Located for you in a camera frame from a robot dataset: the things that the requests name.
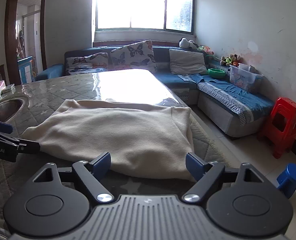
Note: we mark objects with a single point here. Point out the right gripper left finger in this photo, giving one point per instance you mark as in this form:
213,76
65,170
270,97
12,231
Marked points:
88,176

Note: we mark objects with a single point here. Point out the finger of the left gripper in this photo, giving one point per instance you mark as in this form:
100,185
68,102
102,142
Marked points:
0,126
26,146

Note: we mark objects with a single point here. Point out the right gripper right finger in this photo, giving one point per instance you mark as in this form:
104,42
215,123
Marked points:
206,175

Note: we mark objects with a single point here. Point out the cream garment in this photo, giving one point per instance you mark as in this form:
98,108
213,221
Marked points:
144,141

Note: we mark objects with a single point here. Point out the round black induction cooktop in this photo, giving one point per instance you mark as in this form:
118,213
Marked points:
10,107

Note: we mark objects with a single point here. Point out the quilted green table cover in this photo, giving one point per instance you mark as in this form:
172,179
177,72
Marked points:
43,98

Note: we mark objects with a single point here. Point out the blue cardboard box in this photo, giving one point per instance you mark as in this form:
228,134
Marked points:
25,70

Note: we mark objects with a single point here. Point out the blue corner sofa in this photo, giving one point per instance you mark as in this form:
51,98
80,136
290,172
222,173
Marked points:
233,117

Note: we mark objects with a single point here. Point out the blue sofa throw cloth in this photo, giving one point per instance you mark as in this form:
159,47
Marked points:
256,102

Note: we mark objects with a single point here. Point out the blue plastic cup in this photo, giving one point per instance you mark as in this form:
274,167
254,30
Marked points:
287,180

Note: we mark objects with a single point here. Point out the red plastic stool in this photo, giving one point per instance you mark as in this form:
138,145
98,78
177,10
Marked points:
280,126

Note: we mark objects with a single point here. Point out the small butterfly print pillow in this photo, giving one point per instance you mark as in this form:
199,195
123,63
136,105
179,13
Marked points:
94,63

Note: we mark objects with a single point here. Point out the green plastic bowl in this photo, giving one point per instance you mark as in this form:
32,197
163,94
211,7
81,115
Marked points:
216,73

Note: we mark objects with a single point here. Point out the clear plastic storage box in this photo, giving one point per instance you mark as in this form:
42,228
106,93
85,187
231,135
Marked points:
245,80

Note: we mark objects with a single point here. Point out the grey plain cushion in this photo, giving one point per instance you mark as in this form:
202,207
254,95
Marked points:
187,62

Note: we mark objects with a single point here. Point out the colourful plush toy pile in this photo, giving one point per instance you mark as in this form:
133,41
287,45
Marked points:
231,60

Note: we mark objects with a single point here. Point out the pink green plush toy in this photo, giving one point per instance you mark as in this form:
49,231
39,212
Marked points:
206,49

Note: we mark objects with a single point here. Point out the large butterfly print pillow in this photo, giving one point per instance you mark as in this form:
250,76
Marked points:
138,55

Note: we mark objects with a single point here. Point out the black white plush toy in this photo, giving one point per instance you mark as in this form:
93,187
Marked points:
185,44

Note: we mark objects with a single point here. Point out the dark wooden door frame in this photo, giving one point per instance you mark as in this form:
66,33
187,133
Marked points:
24,36

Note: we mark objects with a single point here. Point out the window with green frame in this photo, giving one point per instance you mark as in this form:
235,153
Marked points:
166,15

